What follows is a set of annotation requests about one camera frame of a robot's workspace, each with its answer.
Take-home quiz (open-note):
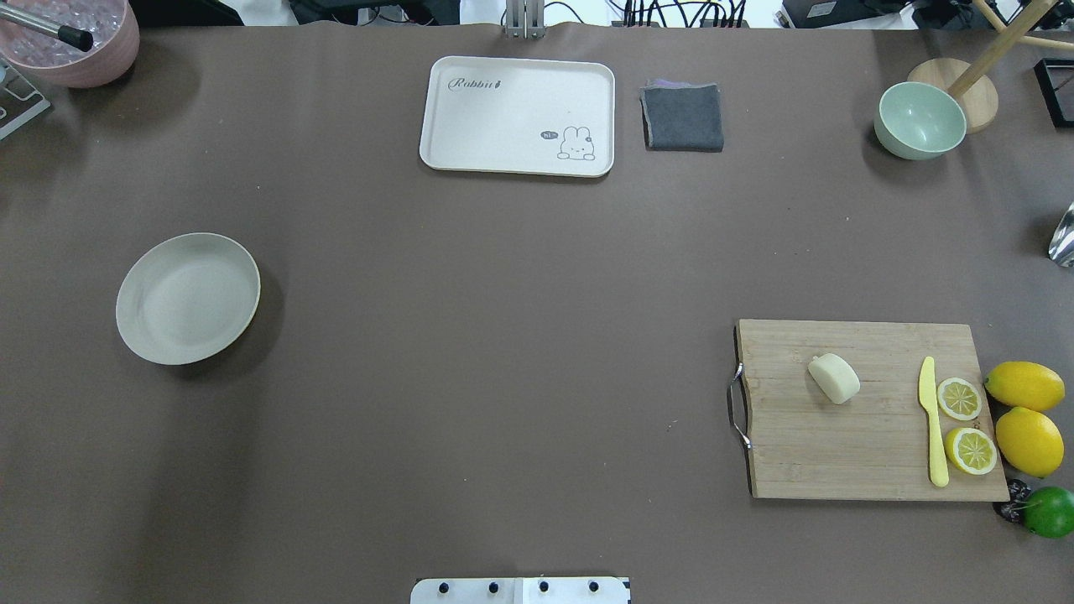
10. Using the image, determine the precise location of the white steamed bun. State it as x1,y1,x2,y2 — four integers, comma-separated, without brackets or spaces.
808,353,862,404

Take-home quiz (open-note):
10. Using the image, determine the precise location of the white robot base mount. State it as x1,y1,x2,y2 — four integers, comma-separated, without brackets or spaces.
409,576,632,603

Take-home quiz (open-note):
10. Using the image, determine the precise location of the yellow lemon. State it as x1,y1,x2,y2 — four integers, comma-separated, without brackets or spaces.
983,361,1066,413
996,408,1064,478

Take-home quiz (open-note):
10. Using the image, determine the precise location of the yellow plastic knife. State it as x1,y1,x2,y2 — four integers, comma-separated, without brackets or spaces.
917,356,950,488

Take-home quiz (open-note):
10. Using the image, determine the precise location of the grey folded cloth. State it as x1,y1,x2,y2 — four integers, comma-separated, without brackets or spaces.
640,80,725,153

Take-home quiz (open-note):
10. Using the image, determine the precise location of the beige round plate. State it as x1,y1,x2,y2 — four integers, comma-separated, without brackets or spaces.
115,232,262,366

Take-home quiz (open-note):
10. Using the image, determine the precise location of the green lime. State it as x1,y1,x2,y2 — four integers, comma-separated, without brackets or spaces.
1024,487,1073,540

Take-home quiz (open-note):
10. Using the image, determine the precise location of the aluminium frame post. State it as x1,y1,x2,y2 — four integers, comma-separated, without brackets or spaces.
503,0,547,39

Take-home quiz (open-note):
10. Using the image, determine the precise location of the black tray with glasses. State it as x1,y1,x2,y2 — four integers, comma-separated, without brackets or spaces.
1033,58,1073,128

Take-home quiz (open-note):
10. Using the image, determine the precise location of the yellow lemon far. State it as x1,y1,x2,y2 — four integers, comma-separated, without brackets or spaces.
983,361,1066,413

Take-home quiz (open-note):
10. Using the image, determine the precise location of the lemon half slice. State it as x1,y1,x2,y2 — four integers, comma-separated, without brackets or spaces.
937,377,987,421
943,427,998,476

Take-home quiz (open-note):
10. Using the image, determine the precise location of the mint green bowl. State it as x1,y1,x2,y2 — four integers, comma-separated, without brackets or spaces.
873,81,967,160

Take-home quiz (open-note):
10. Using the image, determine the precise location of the pink bowl with ice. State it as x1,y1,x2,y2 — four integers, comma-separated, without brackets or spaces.
1,1,139,88

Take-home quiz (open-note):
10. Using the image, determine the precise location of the yellow lemon near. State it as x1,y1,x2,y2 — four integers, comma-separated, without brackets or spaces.
996,408,1064,478

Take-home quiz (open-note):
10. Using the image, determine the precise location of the lower lemon half slice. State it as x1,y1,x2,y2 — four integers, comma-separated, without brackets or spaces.
943,427,998,476

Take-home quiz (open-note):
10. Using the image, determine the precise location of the wooden cup stand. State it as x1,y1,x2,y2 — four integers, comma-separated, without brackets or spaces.
908,1,1071,133

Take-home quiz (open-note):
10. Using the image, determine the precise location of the upper lemon half slice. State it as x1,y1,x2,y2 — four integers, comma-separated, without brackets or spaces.
937,377,987,421

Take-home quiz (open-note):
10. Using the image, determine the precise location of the wooden cutting board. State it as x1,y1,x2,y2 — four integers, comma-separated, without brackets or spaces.
735,320,1008,502

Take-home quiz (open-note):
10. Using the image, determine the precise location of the steel tongs black tip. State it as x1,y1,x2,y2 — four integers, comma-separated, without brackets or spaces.
1,1,95,51

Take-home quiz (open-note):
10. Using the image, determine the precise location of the steel scoop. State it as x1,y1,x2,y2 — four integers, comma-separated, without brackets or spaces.
1046,203,1074,268

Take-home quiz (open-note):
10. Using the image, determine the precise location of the cream rabbit tray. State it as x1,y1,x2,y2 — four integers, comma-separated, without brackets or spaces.
419,56,615,177

